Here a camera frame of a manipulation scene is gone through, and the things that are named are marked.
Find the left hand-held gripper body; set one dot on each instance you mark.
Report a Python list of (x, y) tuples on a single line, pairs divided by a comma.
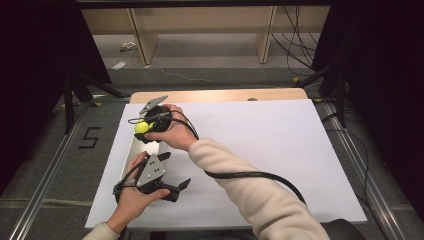
[(151, 171)]

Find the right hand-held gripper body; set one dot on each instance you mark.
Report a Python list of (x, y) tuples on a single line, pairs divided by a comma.
[(160, 118)]

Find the yellow tennis ball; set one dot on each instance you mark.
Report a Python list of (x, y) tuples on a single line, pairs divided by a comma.
[(143, 127)]

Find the person's right hand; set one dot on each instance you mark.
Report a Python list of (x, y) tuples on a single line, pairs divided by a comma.
[(176, 131)]

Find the person's left hand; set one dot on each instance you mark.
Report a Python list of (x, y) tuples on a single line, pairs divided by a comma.
[(133, 200)]

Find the wooden table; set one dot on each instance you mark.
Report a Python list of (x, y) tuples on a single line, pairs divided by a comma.
[(216, 95)]

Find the white flat floor strip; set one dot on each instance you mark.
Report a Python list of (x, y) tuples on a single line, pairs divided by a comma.
[(119, 65)]

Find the small white floor adapter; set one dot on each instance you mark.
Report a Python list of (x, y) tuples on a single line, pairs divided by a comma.
[(128, 46)]

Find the black metal stand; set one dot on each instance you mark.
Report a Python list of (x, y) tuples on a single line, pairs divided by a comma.
[(71, 96), (333, 83)]

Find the white board sheet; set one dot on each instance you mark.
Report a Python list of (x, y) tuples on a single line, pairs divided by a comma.
[(266, 150)]

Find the light wooden shelf unit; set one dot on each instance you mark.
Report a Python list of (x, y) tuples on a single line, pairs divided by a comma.
[(200, 23)]

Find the dark curtain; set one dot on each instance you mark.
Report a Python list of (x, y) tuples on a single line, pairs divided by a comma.
[(36, 66), (383, 83)]

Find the dark rounded seat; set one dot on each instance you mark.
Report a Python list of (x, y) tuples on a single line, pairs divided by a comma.
[(343, 230)]

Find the aluminium floor rail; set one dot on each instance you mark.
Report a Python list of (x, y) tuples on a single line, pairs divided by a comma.
[(360, 166), (43, 180)]

